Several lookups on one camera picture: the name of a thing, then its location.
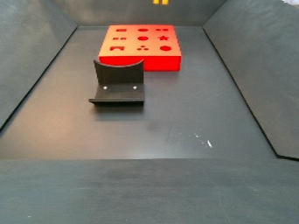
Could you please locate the red shape-sorter block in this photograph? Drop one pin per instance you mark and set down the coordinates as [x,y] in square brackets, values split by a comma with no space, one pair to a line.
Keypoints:
[148,42]

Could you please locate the yellow object at top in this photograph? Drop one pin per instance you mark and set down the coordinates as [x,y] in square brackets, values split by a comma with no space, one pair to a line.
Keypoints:
[163,2]

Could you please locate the black curved holder stand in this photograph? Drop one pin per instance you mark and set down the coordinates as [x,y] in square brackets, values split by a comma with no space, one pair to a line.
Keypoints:
[120,84]

